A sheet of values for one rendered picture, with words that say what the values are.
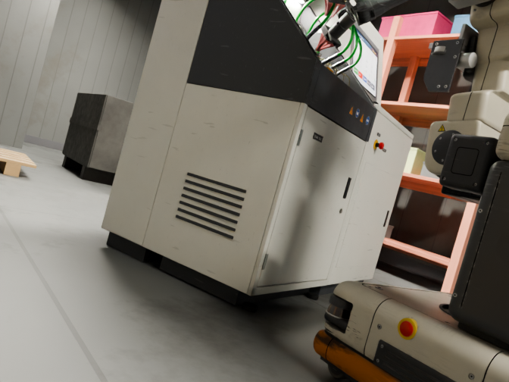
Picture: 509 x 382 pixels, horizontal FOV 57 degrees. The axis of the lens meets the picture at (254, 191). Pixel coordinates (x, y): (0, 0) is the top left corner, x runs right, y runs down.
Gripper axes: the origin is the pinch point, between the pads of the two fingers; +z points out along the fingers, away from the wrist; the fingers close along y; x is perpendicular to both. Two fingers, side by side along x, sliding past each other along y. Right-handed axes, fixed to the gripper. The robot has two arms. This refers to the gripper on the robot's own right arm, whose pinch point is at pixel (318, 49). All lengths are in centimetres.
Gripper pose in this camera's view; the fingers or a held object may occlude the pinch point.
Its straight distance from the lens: 218.0
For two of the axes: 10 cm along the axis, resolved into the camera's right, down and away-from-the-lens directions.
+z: -6.3, 5.4, 5.6
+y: -2.7, -8.3, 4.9
